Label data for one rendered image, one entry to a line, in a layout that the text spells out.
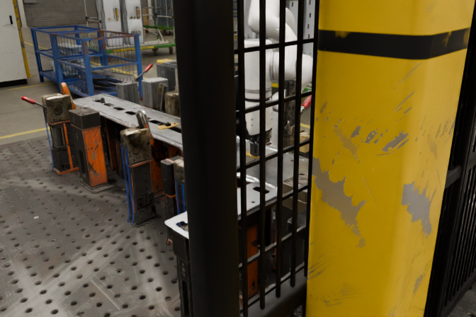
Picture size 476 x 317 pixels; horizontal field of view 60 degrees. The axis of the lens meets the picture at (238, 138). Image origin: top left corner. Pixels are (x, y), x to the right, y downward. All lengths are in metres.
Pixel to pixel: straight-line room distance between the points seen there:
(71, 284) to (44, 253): 0.21
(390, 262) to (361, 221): 0.04
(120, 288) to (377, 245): 0.97
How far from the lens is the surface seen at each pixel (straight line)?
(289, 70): 1.13
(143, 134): 1.44
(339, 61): 0.37
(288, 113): 1.32
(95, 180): 1.85
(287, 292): 0.50
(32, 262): 1.48
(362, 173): 0.38
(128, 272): 1.33
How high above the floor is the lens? 1.48
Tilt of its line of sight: 20 degrees down
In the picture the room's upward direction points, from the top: 1 degrees counter-clockwise
